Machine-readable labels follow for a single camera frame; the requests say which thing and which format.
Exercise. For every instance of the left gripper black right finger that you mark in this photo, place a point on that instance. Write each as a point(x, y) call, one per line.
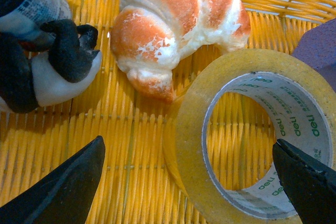
point(308, 183)

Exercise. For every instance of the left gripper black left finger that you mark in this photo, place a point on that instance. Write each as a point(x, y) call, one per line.
point(63, 196)

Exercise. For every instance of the toy panda figure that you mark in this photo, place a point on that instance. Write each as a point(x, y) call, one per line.
point(59, 74)

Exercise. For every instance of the purple foam cube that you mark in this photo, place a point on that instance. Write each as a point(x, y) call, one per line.
point(316, 48)

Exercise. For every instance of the small dark-capped bottle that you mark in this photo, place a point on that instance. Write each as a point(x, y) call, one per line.
point(23, 17)

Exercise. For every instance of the toy croissant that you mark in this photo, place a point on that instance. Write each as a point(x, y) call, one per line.
point(150, 37)

